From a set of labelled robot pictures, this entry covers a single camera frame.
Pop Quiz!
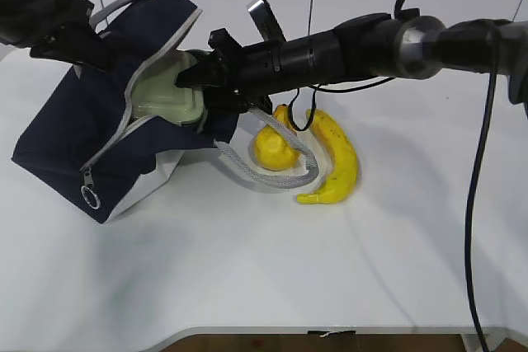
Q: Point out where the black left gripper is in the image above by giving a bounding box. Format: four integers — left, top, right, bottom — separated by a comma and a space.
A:
30, 0, 114, 71

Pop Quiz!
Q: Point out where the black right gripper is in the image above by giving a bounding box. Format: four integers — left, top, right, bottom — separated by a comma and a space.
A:
176, 28, 285, 115

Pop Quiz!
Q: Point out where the green lid glass container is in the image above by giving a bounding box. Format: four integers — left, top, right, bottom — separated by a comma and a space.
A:
131, 49, 205, 126

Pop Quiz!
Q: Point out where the yellow pear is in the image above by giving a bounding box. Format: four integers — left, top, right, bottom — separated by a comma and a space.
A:
252, 125, 300, 171

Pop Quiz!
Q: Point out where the navy blue lunch bag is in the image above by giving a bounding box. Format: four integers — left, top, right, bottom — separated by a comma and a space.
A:
10, 0, 320, 226

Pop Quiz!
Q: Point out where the yellow banana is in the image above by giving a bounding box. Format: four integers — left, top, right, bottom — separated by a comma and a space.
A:
296, 110, 360, 204

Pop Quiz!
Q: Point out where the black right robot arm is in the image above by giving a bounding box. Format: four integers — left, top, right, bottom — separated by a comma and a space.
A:
176, 0, 527, 112

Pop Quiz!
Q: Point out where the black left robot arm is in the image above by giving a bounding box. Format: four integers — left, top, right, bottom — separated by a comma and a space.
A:
1, 0, 116, 71

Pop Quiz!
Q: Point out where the white table leg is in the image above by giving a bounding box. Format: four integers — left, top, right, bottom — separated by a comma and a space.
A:
460, 331, 505, 351

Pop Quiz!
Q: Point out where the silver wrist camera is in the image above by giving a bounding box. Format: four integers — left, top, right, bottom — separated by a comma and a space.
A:
247, 0, 285, 42

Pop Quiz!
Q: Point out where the thin black camera cable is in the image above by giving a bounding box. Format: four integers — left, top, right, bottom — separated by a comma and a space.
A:
287, 75, 397, 132

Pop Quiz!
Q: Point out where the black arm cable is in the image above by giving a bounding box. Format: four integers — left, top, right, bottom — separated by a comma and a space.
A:
464, 21, 502, 352

